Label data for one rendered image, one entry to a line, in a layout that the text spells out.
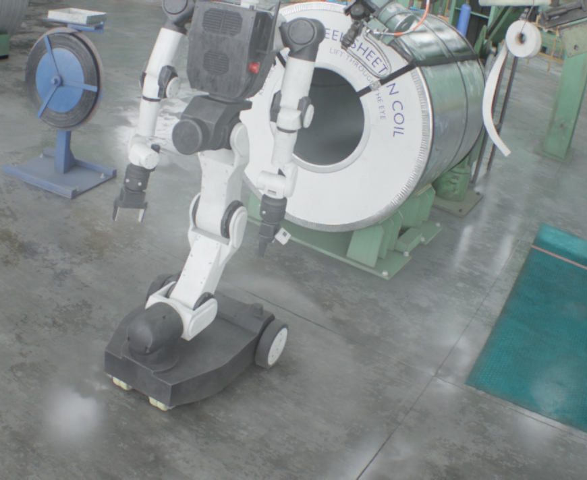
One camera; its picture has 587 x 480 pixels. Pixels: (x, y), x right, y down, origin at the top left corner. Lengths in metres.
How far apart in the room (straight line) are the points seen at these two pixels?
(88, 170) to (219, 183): 2.11
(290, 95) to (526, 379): 1.75
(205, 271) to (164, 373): 0.41
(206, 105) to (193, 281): 0.67
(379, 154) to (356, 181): 0.19
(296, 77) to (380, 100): 1.12
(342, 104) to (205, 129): 2.17
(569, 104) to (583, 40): 4.84
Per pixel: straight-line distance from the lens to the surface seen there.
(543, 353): 3.36
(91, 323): 2.79
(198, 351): 2.40
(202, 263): 2.39
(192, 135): 2.02
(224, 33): 1.98
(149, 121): 2.23
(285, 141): 2.13
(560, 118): 7.58
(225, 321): 2.59
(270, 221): 2.28
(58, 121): 4.06
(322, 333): 2.95
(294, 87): 2.07
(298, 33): 2.01
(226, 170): 2.25
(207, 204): 2.33
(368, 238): 3.53
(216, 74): 2.02
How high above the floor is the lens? 1.59
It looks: 24 degrees down
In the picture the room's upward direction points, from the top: 11 degrees clockwise
